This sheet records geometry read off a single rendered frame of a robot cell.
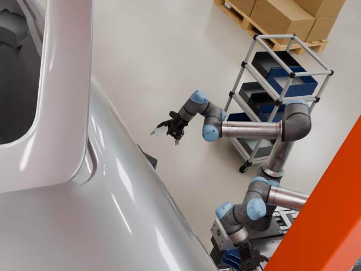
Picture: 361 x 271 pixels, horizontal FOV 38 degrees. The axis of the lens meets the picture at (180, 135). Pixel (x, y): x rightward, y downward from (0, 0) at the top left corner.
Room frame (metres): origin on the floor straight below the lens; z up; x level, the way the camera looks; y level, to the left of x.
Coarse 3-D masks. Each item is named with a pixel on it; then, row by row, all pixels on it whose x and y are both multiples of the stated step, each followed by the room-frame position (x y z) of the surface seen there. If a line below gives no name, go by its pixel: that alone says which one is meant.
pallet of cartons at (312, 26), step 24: (216, 0) 6.17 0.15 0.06; (240, 0) 5.95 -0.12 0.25; (264, 0) 5.72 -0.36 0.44; (288, 0) 5.92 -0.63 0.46; (312, 0) 5.79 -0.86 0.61; (336, 0) 5.85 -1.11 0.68; (240, 24) 5.83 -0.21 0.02; (264, 24) 5.63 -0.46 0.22; (288, 24) 5.41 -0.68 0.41; (312, 24) 5.67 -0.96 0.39
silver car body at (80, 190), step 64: (0, 0) 1.88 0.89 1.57; (64, 0) 0.89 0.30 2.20; (0, 64) 1.84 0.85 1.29; (64, 64) 0.82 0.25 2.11; (0, 128) 1.81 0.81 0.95; (64, 128) 0.76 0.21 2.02; (0, 192) 0.62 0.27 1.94; (64, 192) 0.66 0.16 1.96; (128, 192) 0.73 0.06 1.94; (0, 256) 0.47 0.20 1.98; (64, 256) 0.51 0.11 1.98; (128, 256) 0.56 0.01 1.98; (192, 256) 0.65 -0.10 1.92
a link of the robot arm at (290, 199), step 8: (256, 184) 1.60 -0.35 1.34; (264, 184) 1.61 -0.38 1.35; (264, 192) 1.58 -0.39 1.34; (272, 192) 1.58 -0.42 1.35; (280, 192) 1.58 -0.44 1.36; (288, 192) 1.59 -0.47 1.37; (296, 192) 1.59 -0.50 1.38; (264, 200) 1.57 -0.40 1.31; (272, 200) 1.56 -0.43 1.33; (280, 200) 1.56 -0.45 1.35; (288, 200) 1.56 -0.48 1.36; (296, 200) 1.56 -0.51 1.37; (304, 200) 1.56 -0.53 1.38; (288, 208) 1.56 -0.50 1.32; (296, 208) 1.55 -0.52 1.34
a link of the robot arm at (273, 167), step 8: (288, 104) 2.12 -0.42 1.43; (296, 104) 2.10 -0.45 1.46; (304, 104) 2.11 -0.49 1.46; (288, 112) 2.06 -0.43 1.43; (296, 112) 2.04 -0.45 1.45; (304, 112) 2.05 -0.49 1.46; (280, 144) 2.07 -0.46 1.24; (288, 144) 2.06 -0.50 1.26; (272, 152) 2.09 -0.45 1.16; (280, 152) 2.06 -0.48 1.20; (288, 152) 2.07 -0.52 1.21; (272, 160) 2.07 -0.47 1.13; (280, 160) 2.06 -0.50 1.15; (264, 168) 2.08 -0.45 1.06; (272, 168) 2.06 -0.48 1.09; (280, 168) 2.07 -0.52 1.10; (264, 176) 2.06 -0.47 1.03; (272, 176) 2.05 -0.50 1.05; (280, 176) 2.07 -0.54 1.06
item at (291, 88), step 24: (288, 48) 3.84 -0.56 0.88; (240, 72) 3.61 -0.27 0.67; (264, 72) 3.49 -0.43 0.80; (288, 72) 3.27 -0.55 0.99; (312, 72) 3.37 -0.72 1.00; (240, 96) 3.59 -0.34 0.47; (264, 96) 3.59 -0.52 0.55; (288, 96) 3.34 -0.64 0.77; (312, 96) 3.47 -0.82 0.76; (240, 120) 3.70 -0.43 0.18; (264, 120) 3.34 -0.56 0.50; (240, 144) 3.42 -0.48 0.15; (264, 144) 3.48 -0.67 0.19; (240, 168) 3.26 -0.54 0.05
